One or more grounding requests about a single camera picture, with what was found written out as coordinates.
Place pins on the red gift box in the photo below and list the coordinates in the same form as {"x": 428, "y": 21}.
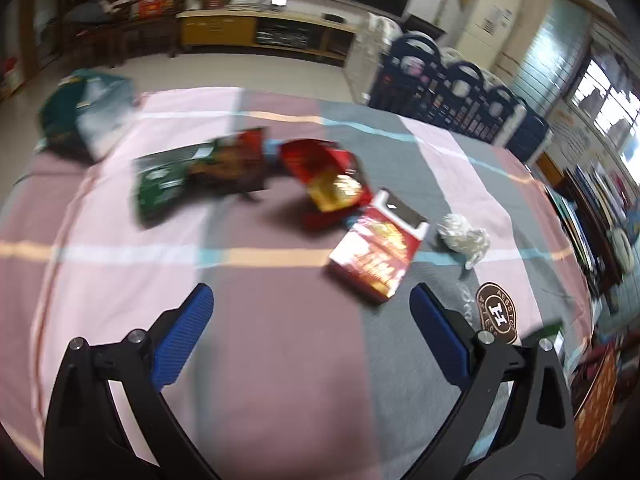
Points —
{"x": 159, "y": 0}

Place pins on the dark green snack packet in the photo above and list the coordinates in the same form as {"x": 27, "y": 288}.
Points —
{"x": 162, "y": 182}

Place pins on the navy playpen fence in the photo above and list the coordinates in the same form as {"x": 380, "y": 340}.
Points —
{"x": 465, "y": 95}

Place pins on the yellow tv cabinet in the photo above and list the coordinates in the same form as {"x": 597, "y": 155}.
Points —
{"x": 220, "y": 30}

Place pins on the pink grey plaid blanket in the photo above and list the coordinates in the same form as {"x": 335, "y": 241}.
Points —
{"x": 280, "y": 360}

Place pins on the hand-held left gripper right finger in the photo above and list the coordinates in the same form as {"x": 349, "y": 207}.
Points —
{"x": 440, "y": 340}

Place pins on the small silver device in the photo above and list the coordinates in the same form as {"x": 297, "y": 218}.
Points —
{"x": 278, "y": 1}

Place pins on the white crumpled plastic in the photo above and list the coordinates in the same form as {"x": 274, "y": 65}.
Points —
{"x": 462, "y": 240}

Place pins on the row of books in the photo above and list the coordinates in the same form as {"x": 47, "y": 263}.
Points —
{"x": 585, "y": 220}

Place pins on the orange box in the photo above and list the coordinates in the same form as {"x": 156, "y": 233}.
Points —
{"x": 597, "y": 405}

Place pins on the dark wooden chair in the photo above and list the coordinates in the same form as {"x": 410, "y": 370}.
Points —
{"x": 150, "y": 30}
{"x": 95, "y": 20}

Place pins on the white standing air conditioner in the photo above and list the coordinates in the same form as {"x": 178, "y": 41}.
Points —
{"x": 492, "y": 15}

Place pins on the brown snack packet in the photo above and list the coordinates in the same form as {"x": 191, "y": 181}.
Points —
{"x": 235, "y": 162}

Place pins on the red patterned carton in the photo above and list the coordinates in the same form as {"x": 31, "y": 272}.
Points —
{"x": 375, "y": 255}

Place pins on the teal shopping bag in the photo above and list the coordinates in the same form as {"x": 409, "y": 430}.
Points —
{"x": 70, "y": 110}

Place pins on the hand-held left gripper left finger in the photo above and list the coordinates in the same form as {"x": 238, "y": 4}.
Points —
{"x": 182, "y": 342}

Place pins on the green foil packet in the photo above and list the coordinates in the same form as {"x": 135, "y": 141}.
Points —
{"x": 547, "y": 331}

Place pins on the red chip bag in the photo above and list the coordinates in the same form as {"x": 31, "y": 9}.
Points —
{"x": 325, "y": 180}

